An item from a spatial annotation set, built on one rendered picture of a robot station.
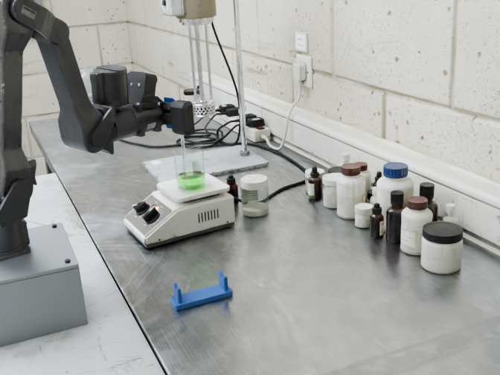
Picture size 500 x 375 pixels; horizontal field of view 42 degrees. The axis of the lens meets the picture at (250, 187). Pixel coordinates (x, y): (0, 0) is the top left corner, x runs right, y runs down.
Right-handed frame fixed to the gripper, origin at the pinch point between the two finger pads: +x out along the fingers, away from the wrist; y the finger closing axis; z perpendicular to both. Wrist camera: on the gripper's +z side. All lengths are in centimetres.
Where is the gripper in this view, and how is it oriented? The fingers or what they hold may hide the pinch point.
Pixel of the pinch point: (174, 108)
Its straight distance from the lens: 127.8
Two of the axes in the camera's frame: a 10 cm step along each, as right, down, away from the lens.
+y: -7.7, -1.7, 6.2
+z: -0.5, -9.4, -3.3
